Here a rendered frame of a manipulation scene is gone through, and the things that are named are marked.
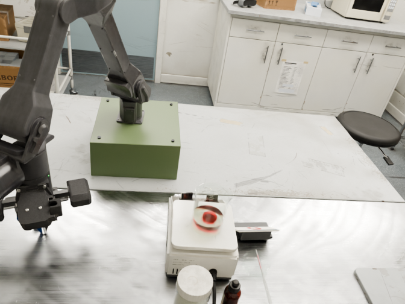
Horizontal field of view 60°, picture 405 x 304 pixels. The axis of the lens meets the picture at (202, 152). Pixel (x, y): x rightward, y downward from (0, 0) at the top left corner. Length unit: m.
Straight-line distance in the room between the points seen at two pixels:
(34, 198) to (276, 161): 0.67
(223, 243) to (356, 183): 0.55
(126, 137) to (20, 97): 0.33
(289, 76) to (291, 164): 2.20
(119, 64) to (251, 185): 0.44
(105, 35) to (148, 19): 2.75
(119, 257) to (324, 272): 0.41
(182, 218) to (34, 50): 0.38
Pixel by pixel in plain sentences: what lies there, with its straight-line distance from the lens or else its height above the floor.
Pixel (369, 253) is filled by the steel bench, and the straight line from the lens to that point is 0.90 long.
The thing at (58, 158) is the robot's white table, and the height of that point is 0.90.
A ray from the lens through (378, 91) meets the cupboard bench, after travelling 3.66.
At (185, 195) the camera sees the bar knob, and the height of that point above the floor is 0.96.
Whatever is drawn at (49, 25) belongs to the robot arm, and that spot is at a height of 1.30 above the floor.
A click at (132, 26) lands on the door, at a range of 3.50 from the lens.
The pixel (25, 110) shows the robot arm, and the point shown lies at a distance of 0.60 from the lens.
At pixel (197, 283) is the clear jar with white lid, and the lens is 0.60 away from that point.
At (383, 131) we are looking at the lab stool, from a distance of 2.13.
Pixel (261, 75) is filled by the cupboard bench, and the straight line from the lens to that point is 3.15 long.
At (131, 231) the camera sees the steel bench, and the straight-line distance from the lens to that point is 0.77.
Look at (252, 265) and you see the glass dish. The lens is 0.75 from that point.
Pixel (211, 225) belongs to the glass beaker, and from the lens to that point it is 0.63.
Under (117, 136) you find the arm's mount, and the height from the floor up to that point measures 1.00.
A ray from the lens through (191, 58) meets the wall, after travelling 3.61.
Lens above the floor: 1.47
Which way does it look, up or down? 34 degrees down
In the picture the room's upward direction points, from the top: 10 degrees clockwise
